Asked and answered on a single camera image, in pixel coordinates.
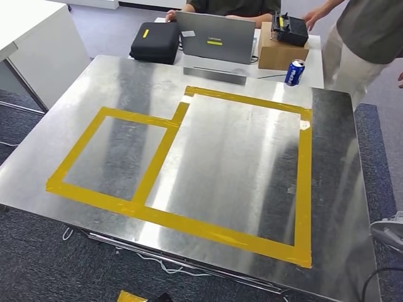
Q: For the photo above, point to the blue soda can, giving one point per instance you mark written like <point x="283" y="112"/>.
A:
<point x="294" y="74"/>

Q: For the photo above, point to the grey laptop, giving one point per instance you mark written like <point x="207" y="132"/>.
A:
<point x="226" y="46"/>

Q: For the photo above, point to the grey plastic wheel hubcap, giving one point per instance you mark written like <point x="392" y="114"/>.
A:
<point x="390" y="231"/>

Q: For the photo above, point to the white desk with metal legs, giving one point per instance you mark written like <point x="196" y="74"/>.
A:
<point x="47" y="54"/>

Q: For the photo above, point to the stainless steel workbench table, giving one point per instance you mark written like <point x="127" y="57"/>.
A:
<point x="94" y="96"/>

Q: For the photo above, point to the black device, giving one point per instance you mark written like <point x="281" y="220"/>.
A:
<point x="293" y="33"/>

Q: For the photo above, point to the person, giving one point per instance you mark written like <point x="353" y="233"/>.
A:
<point x="371" y="29"/>
<point x="236" y="5"/>

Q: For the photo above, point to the black zip case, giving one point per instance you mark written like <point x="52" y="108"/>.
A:
<point x="157" y="46"/>

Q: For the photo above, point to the brown cardboard box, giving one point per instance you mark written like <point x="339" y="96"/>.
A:
<point x="277" y="56"/>

